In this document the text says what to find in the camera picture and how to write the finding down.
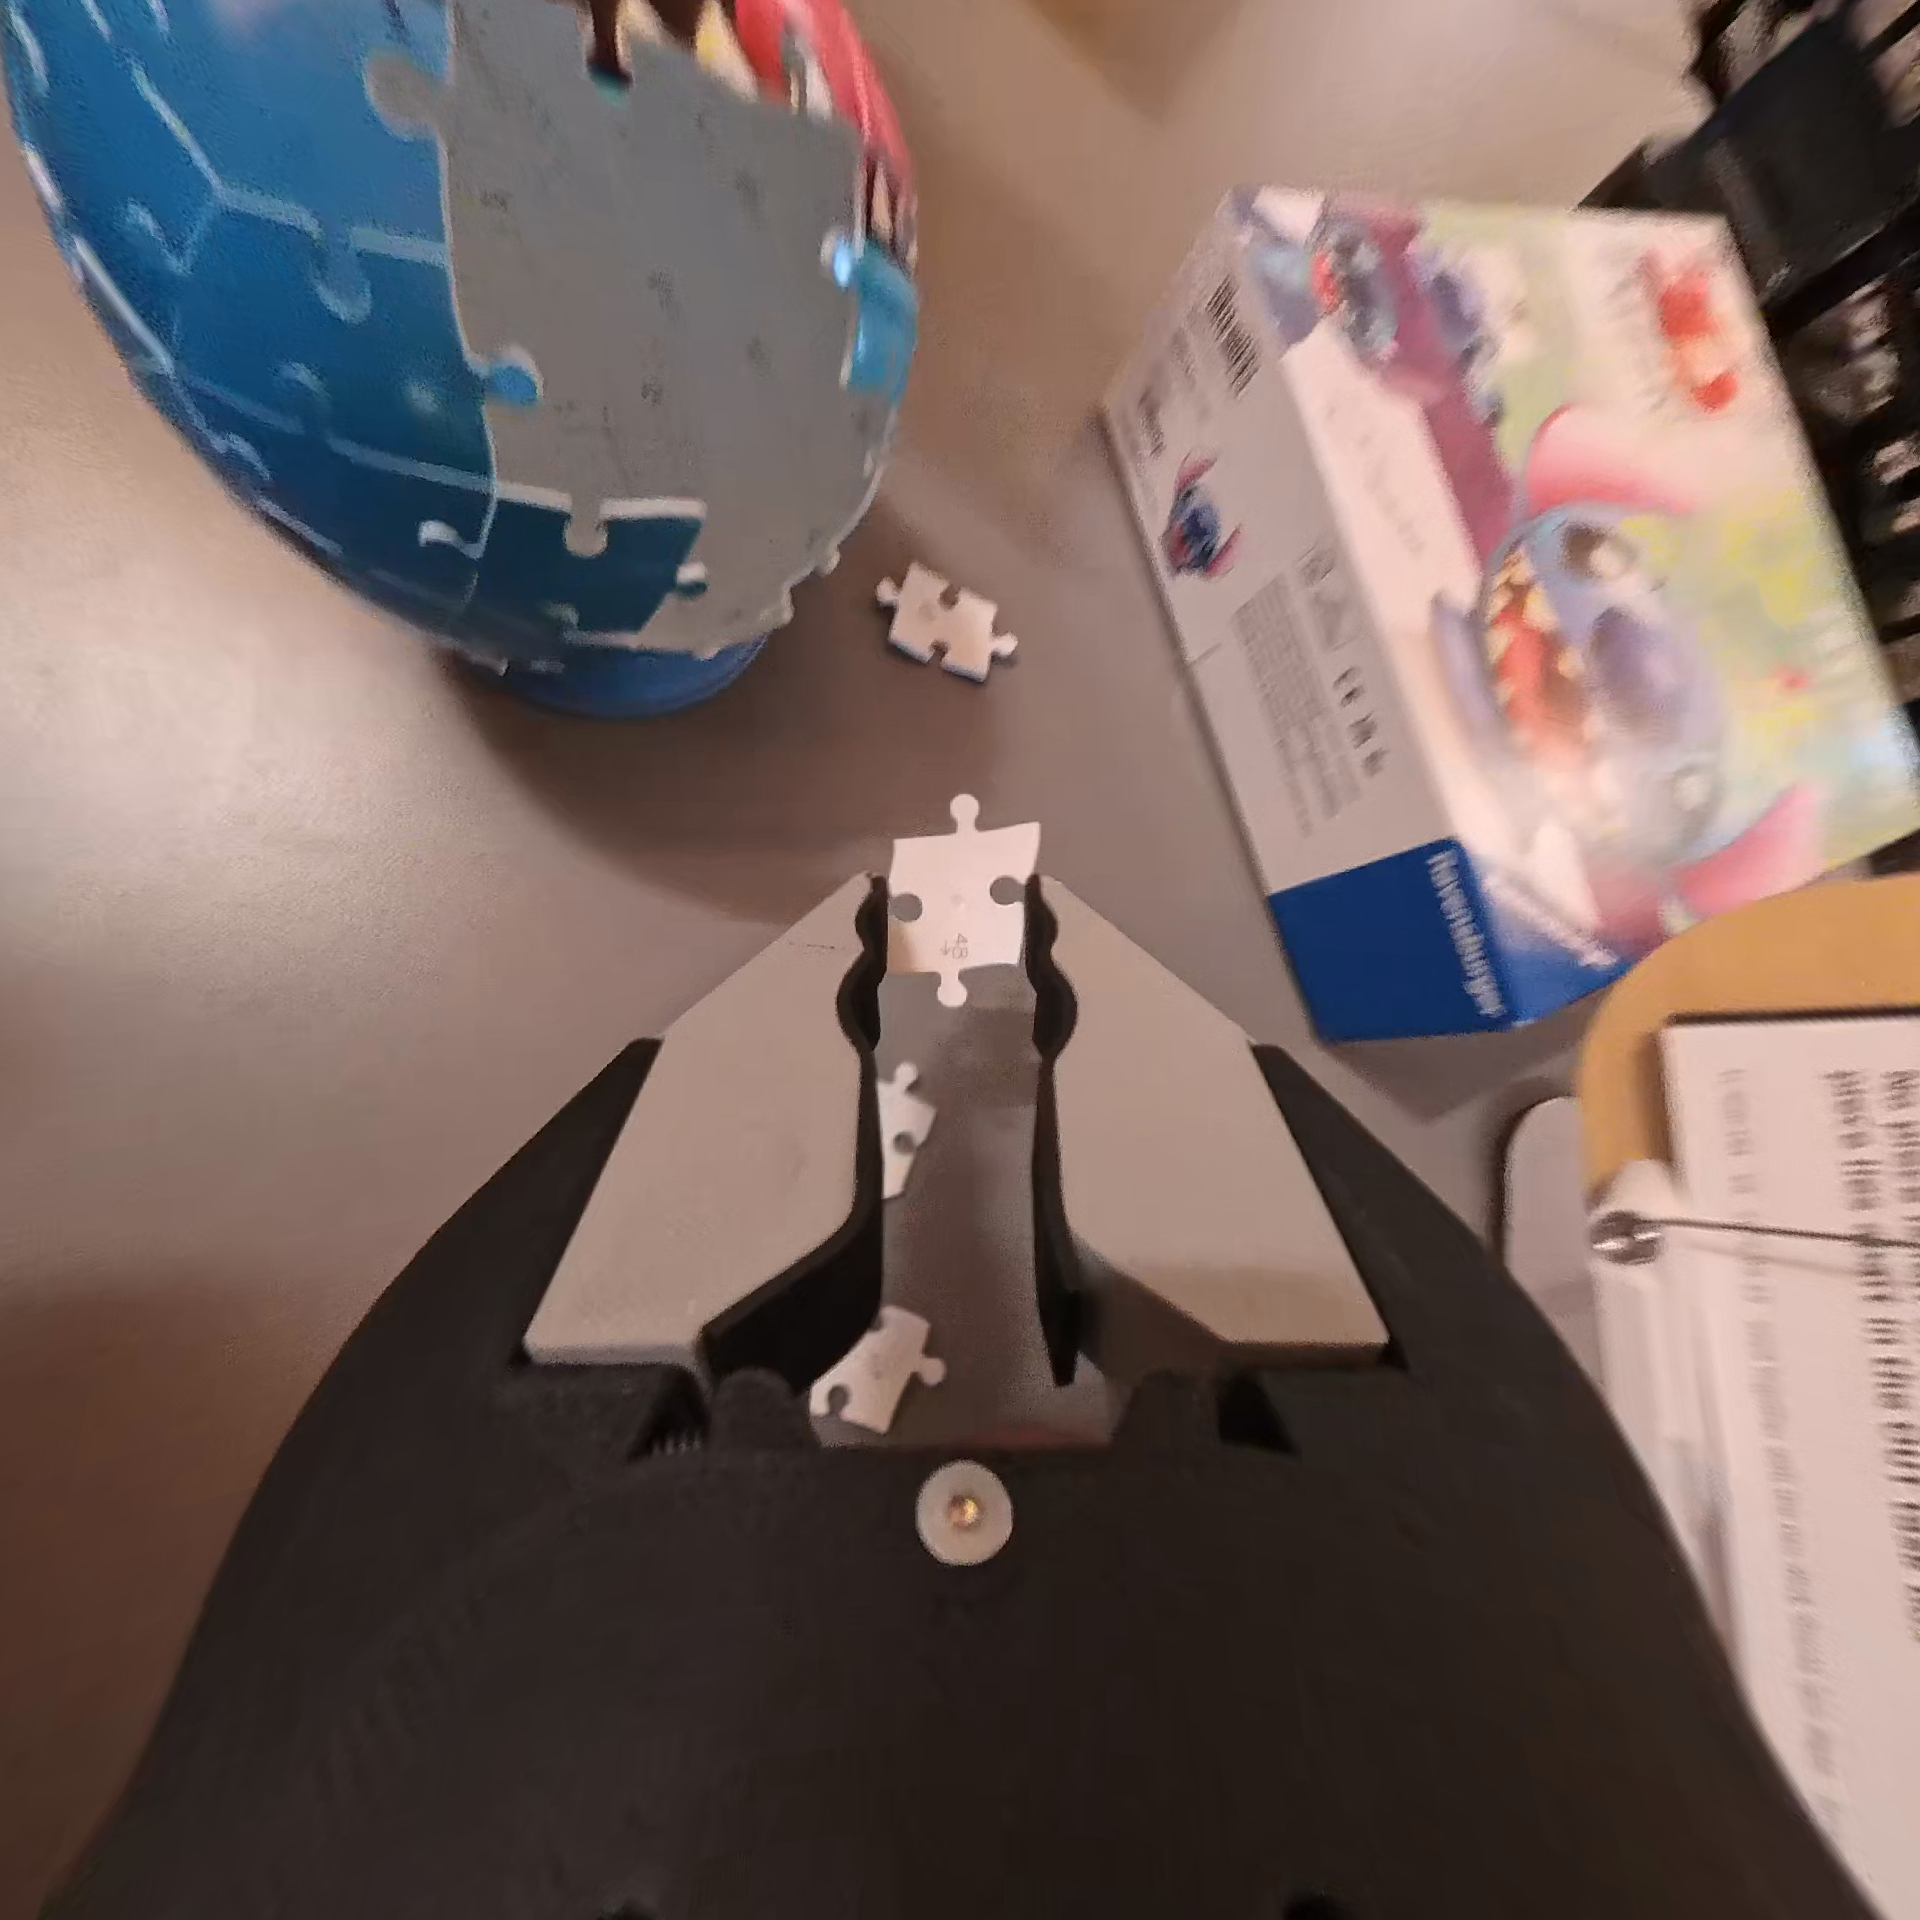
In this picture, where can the silver stand base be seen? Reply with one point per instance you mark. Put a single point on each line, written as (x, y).
(1536, 1202)

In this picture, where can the printed puzzle box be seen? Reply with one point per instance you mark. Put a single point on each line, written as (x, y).
(1424, 601)

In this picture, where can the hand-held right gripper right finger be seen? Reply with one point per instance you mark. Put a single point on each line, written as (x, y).
(1202, 1202)

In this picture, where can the blue puzzle ball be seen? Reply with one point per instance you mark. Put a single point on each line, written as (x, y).
(300, 302)

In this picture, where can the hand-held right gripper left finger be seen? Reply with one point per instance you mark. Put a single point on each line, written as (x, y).
(721, 1202)

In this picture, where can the white puzzle piece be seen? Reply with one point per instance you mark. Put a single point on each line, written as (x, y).
(879, 1375)
(902, 1126)
(959, 902)
(944, 625)

